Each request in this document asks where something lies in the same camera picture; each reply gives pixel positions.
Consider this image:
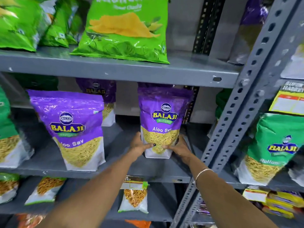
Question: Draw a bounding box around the person's right hand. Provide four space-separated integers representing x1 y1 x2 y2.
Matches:
162 134 196 166

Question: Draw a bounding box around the person's left hand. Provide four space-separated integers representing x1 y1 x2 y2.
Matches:
128 131 157 162

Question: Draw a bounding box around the small lime-topped snack bag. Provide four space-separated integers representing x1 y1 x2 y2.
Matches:
0 173 20 205
24 177 67 206
117 182 149 214

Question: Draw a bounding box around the grey metal shelf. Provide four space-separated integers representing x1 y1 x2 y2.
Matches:
0 0 285 228
170 0 304 228

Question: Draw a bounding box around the small orange snack bag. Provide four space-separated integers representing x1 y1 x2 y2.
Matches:
124 219 152 228
16 213 46 228

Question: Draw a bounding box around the person's left forearm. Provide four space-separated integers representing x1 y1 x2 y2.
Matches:
35 152 135 228

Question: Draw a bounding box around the person's right forearm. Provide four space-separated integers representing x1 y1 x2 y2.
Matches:
187 160 273 228

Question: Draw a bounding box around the silver bangle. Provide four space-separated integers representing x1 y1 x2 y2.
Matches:
194 168 215 186

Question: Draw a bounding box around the yellow price tag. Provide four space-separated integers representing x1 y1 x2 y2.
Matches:
242 186 269 204
269 80 304 116
120 175 149 191

